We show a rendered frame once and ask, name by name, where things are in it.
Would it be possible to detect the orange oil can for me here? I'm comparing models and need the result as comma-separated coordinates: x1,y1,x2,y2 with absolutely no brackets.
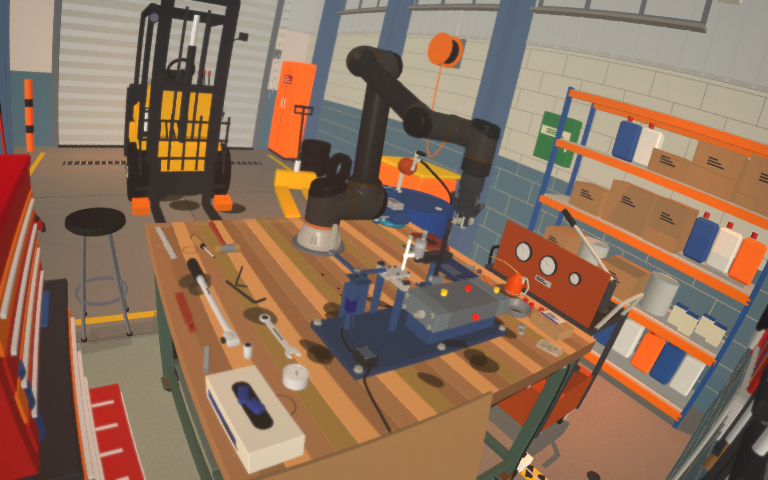
502,272,530,299

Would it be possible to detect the silver spanner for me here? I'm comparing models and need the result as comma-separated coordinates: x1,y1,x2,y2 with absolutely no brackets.
258,312,303,361

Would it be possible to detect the steel ruler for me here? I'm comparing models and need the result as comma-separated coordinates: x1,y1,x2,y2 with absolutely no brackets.
154,224,179,261

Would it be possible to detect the cream canister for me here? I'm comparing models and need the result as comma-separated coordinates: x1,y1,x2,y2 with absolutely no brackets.
692,312,728,350
666,301,698,338

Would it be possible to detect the black cable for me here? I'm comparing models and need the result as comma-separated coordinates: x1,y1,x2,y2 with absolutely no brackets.
339,326,393,434

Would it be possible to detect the white glove box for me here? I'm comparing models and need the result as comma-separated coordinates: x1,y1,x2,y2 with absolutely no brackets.
204,364,307,476

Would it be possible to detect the brown cardboard box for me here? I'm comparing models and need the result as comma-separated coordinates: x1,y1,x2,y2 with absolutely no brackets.
568,179,611,218
640,196,701,254
646,147,692,182
683,140,752,194
542,224,584,253
734,154,768,218
601,254,652,302
599,178,656,236

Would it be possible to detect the red flat file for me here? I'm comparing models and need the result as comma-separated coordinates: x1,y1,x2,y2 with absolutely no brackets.
173,291,199,335

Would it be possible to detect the white roller shutter door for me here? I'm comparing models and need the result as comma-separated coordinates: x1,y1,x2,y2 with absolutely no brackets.
56,0,281,149

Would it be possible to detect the blue drum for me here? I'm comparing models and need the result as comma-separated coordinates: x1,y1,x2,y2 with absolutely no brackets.
381,184,455,242

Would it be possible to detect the black pin rack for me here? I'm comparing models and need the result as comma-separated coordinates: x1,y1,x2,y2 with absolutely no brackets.
413,248,456,281

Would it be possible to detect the red tool chest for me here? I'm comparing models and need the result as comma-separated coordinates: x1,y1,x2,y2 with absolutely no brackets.
0,152,86,480

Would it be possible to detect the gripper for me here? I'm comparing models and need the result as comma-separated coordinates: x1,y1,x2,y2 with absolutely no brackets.
450,189,487,233

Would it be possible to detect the black hand truck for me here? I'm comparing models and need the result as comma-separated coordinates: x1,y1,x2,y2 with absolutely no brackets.
292,104,315,176

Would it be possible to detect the blue steel column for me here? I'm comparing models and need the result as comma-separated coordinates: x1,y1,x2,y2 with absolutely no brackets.
302,0,348,143
464,0,537,244
376,0,416,56

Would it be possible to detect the blue orange shelf rack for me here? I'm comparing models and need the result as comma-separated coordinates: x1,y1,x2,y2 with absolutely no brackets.
526,86,768,431

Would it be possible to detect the orange hose reel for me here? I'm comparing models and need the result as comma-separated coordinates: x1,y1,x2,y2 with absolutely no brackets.
423,32,465,158

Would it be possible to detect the green wall sign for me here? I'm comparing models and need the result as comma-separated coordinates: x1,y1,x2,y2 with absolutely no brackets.
532,110,584,170

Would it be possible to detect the orange cabinet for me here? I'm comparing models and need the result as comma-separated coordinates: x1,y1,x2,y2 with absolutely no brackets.
267,59,318,161

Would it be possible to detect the green workbench frame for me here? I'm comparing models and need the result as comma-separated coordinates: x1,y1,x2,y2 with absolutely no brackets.
152,275,578,480

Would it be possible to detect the orange bin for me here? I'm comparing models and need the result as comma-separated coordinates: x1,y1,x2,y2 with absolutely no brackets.
496,367,596,434

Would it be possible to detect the white paper roll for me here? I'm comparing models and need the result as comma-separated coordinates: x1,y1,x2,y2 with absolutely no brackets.
575,236,611,269

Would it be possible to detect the blue jug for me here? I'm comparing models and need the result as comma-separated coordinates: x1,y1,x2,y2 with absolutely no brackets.
648,341,687,386
682,211,721,264
611,117,644,164

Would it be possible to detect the white bucket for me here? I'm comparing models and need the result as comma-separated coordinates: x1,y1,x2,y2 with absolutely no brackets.
637,270,681,318

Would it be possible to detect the white rod black tip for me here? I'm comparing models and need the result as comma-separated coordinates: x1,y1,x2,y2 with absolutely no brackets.
560,208,614,278

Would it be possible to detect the orange yellow drum tray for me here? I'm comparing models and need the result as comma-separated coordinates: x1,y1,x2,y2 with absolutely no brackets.
378,154,464,188

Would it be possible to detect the black tyre stack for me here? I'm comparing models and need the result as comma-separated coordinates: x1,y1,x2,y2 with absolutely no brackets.
298,138,354,183

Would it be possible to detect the small tan box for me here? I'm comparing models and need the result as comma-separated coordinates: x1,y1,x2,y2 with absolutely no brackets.
528,308,576,343

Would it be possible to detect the grey valve block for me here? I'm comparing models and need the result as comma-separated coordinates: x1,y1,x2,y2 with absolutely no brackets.
404,278,512,347

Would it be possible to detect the grey framed window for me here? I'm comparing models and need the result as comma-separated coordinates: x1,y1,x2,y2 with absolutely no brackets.
335,0,716,35

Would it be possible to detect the yellow black forklift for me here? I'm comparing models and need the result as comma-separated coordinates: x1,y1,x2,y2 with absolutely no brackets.
123,0,251,224

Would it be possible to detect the orange work lamp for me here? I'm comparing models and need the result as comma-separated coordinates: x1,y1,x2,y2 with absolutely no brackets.
397,151,455,205

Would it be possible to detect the white notice board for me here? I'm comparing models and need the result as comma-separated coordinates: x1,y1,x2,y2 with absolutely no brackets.
280,29,314,65

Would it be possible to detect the white jug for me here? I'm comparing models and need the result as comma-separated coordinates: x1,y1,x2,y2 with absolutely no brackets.
706,221,744,275
633,123,666,168
610,317,647,360
668,353,707,398

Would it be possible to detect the black round stool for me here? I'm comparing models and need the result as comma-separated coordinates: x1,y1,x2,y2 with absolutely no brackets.
64,206,135,344

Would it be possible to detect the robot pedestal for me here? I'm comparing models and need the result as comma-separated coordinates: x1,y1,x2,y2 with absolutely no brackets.
292,220,347,257

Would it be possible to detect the blue lever housing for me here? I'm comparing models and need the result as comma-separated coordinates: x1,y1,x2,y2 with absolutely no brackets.
338,269,371,320

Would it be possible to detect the yellow pallet fork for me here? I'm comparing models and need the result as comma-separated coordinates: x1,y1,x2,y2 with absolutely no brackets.
273,169,318,220

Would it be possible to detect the orange black bollard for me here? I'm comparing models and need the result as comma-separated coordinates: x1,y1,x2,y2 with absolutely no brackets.
22,77,37,155

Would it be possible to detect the blue white tool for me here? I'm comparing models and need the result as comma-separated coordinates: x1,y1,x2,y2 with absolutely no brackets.
371,206,410,229

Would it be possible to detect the orange jug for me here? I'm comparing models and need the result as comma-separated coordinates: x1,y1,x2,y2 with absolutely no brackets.
728,232,768,287
629,331,669,375

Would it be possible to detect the blue base plate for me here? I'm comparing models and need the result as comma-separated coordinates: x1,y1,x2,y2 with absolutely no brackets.
309,292,524,381

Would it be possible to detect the brown gauge panel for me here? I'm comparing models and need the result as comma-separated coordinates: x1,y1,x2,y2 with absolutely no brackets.
491,219,620,329

